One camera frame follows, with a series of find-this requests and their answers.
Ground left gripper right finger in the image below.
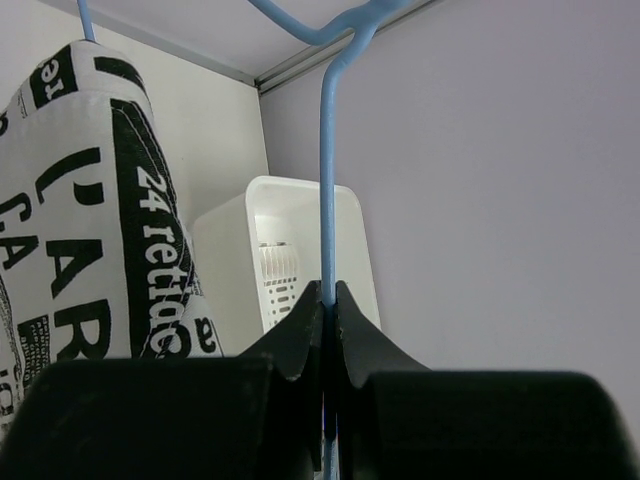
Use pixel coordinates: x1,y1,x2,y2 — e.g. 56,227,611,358
335,283,639,479

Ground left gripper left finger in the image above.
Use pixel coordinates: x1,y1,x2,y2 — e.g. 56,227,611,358
1,281,323,479

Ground black white newspaper print trousers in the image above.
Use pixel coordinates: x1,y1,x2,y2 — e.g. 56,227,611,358
1,41,222,431

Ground blue hanger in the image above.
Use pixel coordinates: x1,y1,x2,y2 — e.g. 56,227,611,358
74,0,426,480

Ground white plastic basket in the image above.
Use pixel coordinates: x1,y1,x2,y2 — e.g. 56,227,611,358
192,175,384,336

